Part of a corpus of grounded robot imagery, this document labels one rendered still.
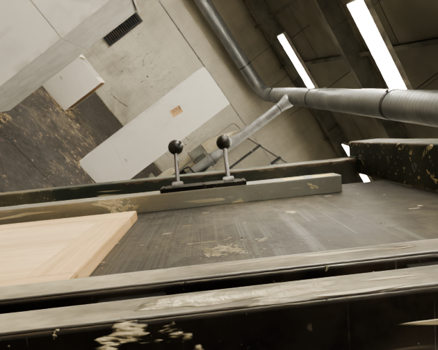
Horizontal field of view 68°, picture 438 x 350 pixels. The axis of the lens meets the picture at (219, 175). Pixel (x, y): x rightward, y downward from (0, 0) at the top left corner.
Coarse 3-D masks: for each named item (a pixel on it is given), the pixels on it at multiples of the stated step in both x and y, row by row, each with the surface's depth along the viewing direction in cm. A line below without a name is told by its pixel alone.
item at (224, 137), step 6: (222, 138) 79; (228, 138) 80; (216, 144) 81; (222, 144) 79; (228, 144) 80; (222, 150) 80; (228, 162) 79; (228, 168) 78; (228, 174) 77; (228, 180) 76
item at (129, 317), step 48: (432, 240) 22; (0, 288) 21; (48, 288) 20; (96, 288) 19; (144, 288) 19; (192, 288) 20; (240, 288) 18; (288, 288) 17; (336, 288) 17; (384, 288) 16; (432, 288) 16; (0, 336) 16; (48, 336) 16; (96, 336) 16; (144, 336) 16; (192, 336) 16; (240, 336) 16; (288, 336) 16; (336, 336) 16; (384, 336) 16; (432, 336) 16
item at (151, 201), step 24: (144, 192) 78; (168, 192) 75; (192, 192) 74; (216, 192) 75; (240, 192) 75; (264, 192) 75; (288, 192) 75; (312, 192) 76; (0, 216) 73; (24, 216) 74; (48, 216) 74; (72, 216) 74
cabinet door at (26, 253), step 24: (96, 216) 67; (120, 216) 64; (0, 240) 56; (24, 240) 54; (48, 240) 53; (72, 240) 51; (96, 240) 49; (0, 264) 43; (24, 264) 42; (48, 264) 40; (72, 264) 40; (96, 264) 43
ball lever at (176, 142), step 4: (172, 140) 80; (176, 140) 80; (168, 144) 80; (172, 144) 79; (176, 144) 79; (180, 144) 80; (168, 148) 80; (172, 148) 79; (176, 148) 79; (180, 148) 80; (172, 152) 80; (176, 152) 80; (180, 152) 80; (176, 156) 79; (176, 160) 79; (176, 164) 78; (176, 168) 78; (176, 172) 78; (176, 176) 77; (176, 180) 77; (172, 184) 76; (176, 184) 76; (180, 184) 76
